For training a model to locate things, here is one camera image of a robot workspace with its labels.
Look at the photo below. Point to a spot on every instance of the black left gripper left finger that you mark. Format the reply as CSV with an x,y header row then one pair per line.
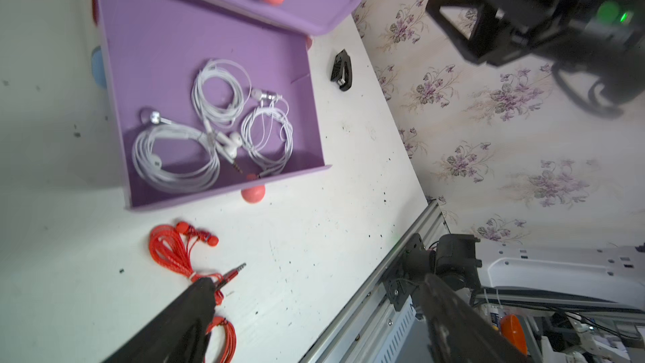
x,y
178,333

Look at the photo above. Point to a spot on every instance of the black binder clip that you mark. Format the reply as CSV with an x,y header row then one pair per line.
x,y
342,72

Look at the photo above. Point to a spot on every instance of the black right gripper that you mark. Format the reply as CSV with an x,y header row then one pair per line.
x,y
569,10

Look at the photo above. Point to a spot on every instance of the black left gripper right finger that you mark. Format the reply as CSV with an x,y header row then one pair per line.
x,y
457,333

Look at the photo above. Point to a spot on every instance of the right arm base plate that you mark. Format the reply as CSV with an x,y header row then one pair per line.
x,y
418,272

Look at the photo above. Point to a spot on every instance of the blue bottom drawer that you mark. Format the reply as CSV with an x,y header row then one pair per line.
x,y
98,68

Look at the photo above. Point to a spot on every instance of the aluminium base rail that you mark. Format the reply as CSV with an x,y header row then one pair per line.
x,y
368,328

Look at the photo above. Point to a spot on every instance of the white earphones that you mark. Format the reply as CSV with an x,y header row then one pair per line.
x,y
219,93
179,159
269,117

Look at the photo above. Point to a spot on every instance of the red earphones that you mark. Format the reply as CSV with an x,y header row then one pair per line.
x,y
171,246
225,338

